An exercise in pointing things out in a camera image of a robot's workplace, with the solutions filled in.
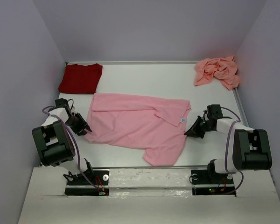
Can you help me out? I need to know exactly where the red folded t-shirt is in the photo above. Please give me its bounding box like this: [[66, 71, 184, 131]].
[[58, 63, 103, 94]]

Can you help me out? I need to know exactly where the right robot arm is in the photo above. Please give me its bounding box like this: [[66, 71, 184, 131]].
[[184, 105, 273, 183]]

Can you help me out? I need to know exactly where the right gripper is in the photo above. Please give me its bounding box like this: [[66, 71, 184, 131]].
[[183, 115, 213, 139]]

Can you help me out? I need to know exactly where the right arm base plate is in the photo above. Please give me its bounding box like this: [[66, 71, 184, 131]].
[[189, 169, 236, 196]]

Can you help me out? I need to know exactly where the pink t-shirt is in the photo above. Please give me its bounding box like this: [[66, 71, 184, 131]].
[[84, 93, 191, 167]]

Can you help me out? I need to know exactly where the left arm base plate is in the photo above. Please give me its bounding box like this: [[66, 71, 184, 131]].
[[63, 169, 110, 196]]

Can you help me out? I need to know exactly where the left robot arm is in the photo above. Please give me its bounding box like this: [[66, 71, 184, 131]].
[[32, 98, 95, 186]]

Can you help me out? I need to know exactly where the salmon crumpled t-shirt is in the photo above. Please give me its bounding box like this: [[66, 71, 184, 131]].
[[194, 56, 240, 91]]

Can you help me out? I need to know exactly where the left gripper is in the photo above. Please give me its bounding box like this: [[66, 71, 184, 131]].
[[64, 112, 91, 136]]

